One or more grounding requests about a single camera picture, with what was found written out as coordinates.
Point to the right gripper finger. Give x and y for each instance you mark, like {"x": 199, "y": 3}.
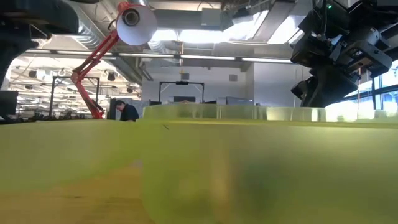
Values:
{"x": 303, "y": 88}
{"x": 332, "y": 87}

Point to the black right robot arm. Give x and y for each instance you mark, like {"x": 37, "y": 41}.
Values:
{"x": 382, "y": 9}

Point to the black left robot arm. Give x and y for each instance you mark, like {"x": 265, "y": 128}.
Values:
{"x": 31, "y": 18}

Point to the yellow-green translucent supply box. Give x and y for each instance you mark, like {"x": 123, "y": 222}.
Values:
{"x": 248, "y": 171}

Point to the linear ceiling light strip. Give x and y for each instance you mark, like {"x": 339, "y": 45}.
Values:
{"x": 205, "y": 57}

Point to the red desk lamp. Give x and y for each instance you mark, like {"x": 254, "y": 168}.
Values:
{"x": 141, "y": 28}

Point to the person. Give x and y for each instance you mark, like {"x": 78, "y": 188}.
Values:
{"x": 129, "y": 113}

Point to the black monitor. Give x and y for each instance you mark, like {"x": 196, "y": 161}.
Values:
{"x": 7, "y": 102}

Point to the black gantry frame with camera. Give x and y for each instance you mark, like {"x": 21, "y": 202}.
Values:
{"x": 182, "y": 82}

